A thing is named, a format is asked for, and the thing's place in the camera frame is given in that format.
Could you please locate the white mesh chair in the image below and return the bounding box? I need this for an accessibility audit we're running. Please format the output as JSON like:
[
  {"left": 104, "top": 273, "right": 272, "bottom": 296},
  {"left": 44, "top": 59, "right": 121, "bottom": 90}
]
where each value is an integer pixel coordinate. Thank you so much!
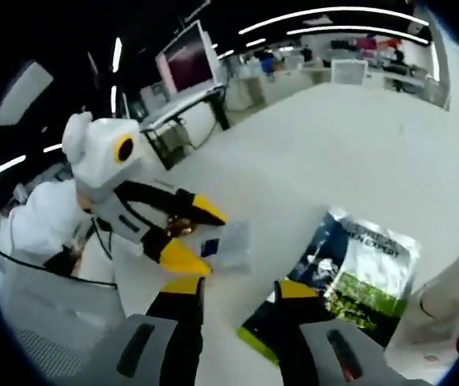
[{"left": 330, "top": 59, "right": 366, "bottom": 86}]

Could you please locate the large display screen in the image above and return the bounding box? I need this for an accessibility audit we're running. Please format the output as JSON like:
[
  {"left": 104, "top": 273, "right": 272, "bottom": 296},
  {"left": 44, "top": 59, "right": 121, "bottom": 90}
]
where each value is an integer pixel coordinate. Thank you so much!
[{"left": 155, "top": 19, "right": 218, "bottom": 96}]

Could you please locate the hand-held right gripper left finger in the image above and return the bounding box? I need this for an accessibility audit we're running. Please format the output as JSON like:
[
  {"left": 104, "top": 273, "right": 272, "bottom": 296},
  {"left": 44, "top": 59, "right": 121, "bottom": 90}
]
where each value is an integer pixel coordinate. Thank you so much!
[{"left": 91, "top": 276, "right": 207, "bottom": 386}]

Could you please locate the dark green skincare sachet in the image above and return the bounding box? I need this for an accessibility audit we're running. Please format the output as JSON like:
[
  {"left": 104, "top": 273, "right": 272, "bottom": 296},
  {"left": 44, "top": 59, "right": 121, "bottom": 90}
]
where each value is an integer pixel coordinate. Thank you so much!
[{"left": 236, "top": 211, "right": 405, "bottom": 357}]

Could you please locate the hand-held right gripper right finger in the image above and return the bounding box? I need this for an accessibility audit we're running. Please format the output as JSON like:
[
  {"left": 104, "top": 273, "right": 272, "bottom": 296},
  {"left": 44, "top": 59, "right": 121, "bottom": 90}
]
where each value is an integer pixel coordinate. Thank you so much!
[{"left": 273, "top": 279, "right": 406, "bottom": 386}]

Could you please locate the silver green skincare sachet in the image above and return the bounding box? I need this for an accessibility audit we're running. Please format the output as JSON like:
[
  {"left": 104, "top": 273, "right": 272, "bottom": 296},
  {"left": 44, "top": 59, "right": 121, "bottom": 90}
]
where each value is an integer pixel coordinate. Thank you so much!
[{"left": 323, "top": 206, "right": 422, "bottom": 322}]

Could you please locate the grey mesh office chair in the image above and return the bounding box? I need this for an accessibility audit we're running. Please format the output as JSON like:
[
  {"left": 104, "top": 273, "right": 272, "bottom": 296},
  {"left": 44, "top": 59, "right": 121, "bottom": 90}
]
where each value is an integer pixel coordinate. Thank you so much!
[{"left": 0, "top": 236, "right": 133, "bottom": 379}]

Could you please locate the black cable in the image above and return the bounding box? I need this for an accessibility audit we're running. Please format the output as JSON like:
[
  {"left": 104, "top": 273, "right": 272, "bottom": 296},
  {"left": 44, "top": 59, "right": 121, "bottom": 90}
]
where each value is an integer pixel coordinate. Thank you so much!
[{"left": 91, "top": 216, "right": 114, "bottom": 262}]

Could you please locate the white desk with black legs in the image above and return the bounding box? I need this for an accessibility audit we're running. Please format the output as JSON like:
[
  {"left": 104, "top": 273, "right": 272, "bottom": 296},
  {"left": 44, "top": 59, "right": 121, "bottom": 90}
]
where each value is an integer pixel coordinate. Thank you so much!
[{"left": 139, "top": 82, "right": 230, "bottom": 172}]

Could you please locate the gold skincare sachet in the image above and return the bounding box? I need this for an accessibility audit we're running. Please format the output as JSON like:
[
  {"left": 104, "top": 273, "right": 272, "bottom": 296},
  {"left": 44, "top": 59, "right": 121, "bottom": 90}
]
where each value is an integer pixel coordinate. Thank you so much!
[{"left": 163, "top": 214, "right": 195, "bottom": 239}]

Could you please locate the person's left hand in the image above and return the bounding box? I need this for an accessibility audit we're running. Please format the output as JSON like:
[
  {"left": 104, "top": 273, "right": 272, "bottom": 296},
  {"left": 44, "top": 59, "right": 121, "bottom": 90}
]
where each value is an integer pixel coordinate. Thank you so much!
[{"left": 75, "top": 187, "right": 96, "bottom": 215}]

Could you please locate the white skincare tube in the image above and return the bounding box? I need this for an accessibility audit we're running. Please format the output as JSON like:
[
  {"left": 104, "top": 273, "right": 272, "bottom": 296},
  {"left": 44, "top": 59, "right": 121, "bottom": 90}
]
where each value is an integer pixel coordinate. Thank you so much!
[{"left": 397, "top": 224, "right": 459, "bottom": 365}]

